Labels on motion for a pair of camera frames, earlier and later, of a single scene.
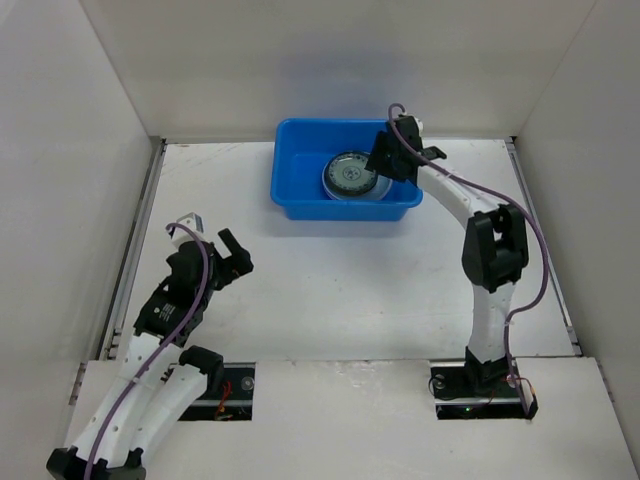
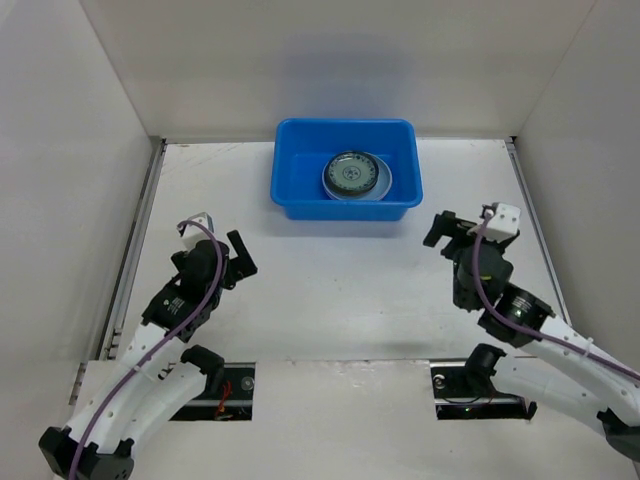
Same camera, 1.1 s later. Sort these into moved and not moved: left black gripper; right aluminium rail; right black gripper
Moved: right black gripper
Not moved: left black gripper; right aluminium rail
